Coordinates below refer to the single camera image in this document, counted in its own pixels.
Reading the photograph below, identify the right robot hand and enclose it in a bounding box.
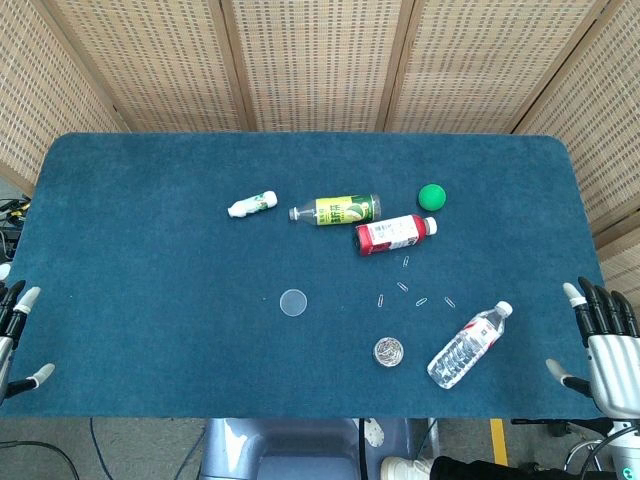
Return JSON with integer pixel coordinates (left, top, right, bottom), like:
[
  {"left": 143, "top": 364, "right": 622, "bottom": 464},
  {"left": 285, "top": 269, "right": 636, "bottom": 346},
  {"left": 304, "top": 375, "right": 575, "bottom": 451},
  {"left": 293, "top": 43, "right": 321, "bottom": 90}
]
[{"left": 545, "top": 276, "right": 640, "bottom": 419}]

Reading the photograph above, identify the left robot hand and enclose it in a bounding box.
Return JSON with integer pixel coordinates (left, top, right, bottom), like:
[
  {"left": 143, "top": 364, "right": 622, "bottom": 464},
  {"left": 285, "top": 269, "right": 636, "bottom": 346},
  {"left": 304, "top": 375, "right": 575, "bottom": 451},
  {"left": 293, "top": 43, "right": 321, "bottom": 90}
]
[{"left": 0, "top": 278, "right": 56, "bottom": 401}]

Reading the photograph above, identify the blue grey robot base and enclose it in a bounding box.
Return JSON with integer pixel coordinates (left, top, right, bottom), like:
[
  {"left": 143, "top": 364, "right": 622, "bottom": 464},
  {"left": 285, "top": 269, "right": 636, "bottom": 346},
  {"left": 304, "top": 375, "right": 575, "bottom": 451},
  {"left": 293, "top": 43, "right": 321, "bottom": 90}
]
[{"left": 198, "top": 417, "right": 416, "bottom": 480}]

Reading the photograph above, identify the round container of paperclips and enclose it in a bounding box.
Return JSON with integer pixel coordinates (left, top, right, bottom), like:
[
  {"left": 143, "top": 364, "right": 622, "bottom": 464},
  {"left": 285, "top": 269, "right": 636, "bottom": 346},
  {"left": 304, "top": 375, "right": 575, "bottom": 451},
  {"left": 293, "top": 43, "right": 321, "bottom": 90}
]
[{"left": 372, "top": 337, "right": 405, "bottom": 368}]

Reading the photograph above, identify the yellow floor tape strip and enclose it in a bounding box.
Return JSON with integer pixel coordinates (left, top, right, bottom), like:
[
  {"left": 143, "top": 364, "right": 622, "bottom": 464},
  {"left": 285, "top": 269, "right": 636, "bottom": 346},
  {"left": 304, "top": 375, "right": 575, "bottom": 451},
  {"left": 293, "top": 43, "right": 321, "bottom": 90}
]
[{"left": 489, "top": 418, "right": 510, "bottom": 474}]

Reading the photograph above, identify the clear water bottle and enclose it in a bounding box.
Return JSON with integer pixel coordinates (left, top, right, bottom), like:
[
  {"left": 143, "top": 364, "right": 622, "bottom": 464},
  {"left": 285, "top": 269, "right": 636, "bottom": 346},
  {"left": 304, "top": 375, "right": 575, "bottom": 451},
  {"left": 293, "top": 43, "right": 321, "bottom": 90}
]
[{"left": 426, "top": 300, "right": 514, "bottom": 391}]

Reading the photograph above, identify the blue table mat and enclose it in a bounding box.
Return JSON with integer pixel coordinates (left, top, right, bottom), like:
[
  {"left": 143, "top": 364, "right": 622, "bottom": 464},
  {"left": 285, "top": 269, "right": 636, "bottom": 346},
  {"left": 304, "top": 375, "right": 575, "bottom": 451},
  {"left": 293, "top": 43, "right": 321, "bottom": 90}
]
[{"left": 0, "top": 131, "right": 609, "bottom": 420}]

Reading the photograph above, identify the black trouser leg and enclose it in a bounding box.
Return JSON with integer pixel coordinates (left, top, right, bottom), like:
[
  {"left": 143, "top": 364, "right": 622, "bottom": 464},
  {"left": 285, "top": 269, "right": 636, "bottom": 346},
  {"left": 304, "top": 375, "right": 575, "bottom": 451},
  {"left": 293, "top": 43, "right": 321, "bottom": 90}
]
[{"left": 430, "top": 454, "right": 509, "bottom": 480}]

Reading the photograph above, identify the white shoe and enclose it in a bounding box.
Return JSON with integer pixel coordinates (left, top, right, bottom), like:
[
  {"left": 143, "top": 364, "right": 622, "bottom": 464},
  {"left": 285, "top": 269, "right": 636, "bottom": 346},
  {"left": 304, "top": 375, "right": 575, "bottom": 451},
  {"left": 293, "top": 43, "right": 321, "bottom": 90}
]
[{"left": 380, "top": 454, "right": 435, "bottom": 480}]

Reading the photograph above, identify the green ball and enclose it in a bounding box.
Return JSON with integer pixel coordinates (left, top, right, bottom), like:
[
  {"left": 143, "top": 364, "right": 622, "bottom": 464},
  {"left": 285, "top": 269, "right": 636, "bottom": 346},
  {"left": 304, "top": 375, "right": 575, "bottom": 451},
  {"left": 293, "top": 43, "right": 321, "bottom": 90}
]
[{"left": 417, "top": 183, "right": 447, "bottom": 211}]

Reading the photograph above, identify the white perforated plate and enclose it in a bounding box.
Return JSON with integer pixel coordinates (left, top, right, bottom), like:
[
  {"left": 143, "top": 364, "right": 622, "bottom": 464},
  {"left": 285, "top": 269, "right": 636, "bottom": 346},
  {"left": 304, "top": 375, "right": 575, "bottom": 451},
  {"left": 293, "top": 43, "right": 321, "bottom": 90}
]
[{"left": 363, "top": 418, "right": 386, "bottom": 449}]

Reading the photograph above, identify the red label drink bottle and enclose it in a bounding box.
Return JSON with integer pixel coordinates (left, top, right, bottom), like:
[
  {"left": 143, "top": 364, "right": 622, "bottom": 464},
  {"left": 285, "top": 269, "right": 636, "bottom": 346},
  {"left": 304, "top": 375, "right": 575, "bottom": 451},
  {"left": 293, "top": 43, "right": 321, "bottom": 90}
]
[{"left": 354, "top": 214, "right": 439, "bottom": 258}]

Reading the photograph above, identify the small white bottle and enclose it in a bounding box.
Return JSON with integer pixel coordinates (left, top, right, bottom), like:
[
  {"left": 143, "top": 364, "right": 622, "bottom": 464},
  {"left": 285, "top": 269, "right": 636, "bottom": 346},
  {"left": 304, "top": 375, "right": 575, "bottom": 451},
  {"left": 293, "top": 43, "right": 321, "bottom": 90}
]
[{"left": 227, "top": 189, "right": 279, "bottom": 219}]

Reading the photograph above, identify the clear round lid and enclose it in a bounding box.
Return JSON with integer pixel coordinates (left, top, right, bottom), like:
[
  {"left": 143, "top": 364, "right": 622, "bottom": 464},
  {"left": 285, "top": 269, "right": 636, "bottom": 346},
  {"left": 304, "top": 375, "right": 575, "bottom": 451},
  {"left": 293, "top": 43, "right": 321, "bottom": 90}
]
[{"left": 279, "top": 288, "right": 309, "bottom": 317}]

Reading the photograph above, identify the yellow green label bottle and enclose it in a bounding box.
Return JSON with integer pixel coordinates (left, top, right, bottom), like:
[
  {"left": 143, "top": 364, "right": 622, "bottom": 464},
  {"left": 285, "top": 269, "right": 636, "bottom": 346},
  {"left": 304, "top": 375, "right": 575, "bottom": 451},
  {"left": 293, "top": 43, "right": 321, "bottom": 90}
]
[{"left": 288, "top": 193, "right": 382, "bottom": 228}]

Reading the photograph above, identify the tangled cable bundle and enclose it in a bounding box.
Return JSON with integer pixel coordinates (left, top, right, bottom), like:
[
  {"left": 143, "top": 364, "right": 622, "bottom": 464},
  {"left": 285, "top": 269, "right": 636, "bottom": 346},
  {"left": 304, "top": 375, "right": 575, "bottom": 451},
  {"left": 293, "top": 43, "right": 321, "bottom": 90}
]
[{"left": 0, "top": 197, "right": 32, "bottom": 261}]

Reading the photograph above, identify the black floor cable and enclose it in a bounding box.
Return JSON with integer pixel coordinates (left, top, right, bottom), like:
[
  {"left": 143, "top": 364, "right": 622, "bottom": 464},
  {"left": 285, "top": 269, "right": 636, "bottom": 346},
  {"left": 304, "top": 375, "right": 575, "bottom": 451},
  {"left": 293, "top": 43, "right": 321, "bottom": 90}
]
[{"left": 0, "top": 439, "right": 81, "bottom": 480}]

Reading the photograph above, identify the blue floor cable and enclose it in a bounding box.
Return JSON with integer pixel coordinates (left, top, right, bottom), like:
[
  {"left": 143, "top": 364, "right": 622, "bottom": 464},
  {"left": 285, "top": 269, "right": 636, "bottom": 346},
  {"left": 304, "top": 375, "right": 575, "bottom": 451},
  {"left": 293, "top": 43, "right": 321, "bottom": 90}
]
[{"left": 89, "top": 417, "right": 109, "bottom": 480}]

